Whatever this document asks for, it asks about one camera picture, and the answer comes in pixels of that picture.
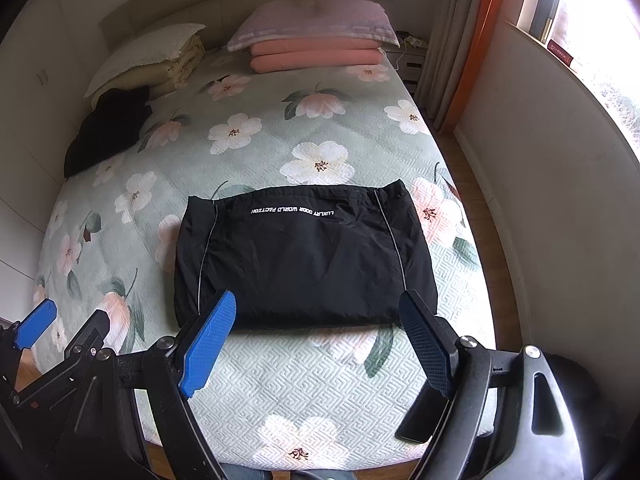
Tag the white nightstand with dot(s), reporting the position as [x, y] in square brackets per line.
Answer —
[412, 67]

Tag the window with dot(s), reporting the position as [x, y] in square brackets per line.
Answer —
[600, 35]

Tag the small red sign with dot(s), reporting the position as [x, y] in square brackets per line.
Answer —
[558, 51]

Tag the person's legs in jeans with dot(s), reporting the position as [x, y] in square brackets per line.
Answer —
[255, 474]

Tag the black hooded jacket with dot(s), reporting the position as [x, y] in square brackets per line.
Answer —
[300, 260]

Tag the person's right leg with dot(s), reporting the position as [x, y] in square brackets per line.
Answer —
[325, 475]

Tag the cream folded pillow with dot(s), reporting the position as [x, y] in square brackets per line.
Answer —
[180, 65]

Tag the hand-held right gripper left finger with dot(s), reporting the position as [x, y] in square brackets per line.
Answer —
[207, 345]

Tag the beige padded headboard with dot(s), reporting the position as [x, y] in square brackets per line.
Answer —
[225, 5]

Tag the grey curtain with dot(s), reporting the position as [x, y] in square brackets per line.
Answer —
[445, 35]

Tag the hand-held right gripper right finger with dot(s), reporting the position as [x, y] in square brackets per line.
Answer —
[430, 345]

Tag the black smartphone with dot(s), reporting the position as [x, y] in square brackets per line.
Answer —
[420, 422]

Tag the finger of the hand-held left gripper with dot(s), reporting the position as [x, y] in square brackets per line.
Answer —
[87, 337]
[35, 322]

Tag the white textured pillow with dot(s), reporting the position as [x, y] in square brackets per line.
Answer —
[145, 47]

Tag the orange curtain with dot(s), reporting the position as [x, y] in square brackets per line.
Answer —
[475, 60]

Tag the pink folded blanket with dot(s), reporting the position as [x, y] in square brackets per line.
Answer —
[315, 57]

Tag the black folded garment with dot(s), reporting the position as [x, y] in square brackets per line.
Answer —
[105, 125]

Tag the bed with floral green cover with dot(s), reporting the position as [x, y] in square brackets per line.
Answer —
[300, 400]

